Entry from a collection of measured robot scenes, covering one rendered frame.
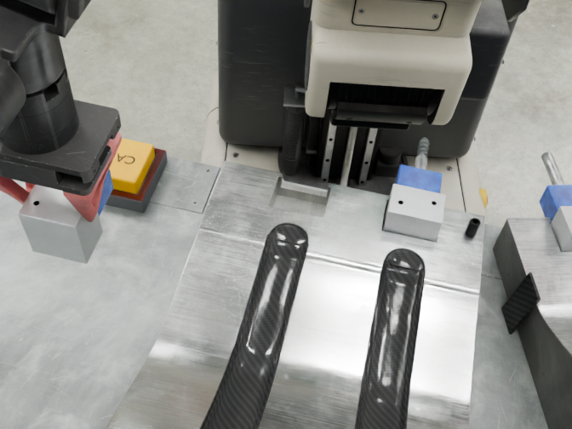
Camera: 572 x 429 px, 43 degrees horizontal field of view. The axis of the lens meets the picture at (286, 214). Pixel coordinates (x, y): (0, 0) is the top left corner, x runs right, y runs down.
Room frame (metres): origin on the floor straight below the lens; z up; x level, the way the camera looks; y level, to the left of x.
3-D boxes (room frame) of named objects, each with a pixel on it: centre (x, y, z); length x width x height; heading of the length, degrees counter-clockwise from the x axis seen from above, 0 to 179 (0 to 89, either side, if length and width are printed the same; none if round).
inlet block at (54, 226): (0.41, 0.18, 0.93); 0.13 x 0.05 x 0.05; 171
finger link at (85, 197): (0.37, 0.17, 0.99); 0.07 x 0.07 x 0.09; 81
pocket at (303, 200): (0.46, -0.01, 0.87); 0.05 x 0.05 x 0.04; 82
